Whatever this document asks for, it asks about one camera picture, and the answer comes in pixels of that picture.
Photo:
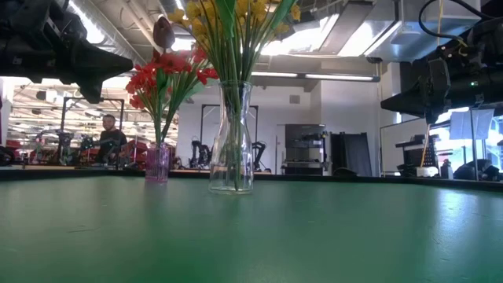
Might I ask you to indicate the ceiling light strip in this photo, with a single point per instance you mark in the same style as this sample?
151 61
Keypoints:
338 77

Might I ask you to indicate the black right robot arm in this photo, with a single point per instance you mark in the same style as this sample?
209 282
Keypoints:
487 39

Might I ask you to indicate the pink glass vase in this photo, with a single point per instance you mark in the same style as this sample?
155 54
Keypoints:
157 165

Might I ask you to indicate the whiteboard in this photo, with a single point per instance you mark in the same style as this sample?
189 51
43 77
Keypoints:
401 145

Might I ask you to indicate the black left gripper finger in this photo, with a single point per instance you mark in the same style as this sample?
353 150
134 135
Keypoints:
98 67

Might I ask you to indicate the black pegboard panel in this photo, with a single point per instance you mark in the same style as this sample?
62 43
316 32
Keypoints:
412 155

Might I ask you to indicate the white hanging sheet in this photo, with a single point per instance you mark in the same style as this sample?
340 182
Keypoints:
471 123

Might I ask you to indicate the black tripod stand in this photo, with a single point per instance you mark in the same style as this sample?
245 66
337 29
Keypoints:
474 149

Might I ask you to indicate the black bag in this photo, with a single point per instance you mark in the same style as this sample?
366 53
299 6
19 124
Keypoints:
475 171

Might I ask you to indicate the person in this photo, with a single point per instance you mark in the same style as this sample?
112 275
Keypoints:
112 139

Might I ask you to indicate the wall vent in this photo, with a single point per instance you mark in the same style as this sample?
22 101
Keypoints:
294 99

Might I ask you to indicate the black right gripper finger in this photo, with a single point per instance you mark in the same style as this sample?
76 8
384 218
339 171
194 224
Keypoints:
416 100

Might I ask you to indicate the yellow flower bunch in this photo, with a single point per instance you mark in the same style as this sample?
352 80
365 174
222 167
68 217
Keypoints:
196 15
255 9

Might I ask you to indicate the black cabinet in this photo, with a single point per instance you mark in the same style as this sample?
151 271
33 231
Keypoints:
304 133

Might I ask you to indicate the white low box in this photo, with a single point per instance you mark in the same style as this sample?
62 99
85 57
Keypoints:
427 171

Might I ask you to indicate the red tulip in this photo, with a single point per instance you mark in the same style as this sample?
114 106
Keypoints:
163 33

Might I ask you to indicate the background black robot arm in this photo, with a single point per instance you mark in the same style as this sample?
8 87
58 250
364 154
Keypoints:
200 153
63 145
259 153

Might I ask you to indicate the clear glass vase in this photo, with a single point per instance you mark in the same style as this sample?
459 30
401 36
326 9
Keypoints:
232 173

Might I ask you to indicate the grey bottle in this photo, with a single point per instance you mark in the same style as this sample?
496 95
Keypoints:
446 171

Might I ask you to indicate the black curtain panel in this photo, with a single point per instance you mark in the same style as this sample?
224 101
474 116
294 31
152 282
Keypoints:
351 153

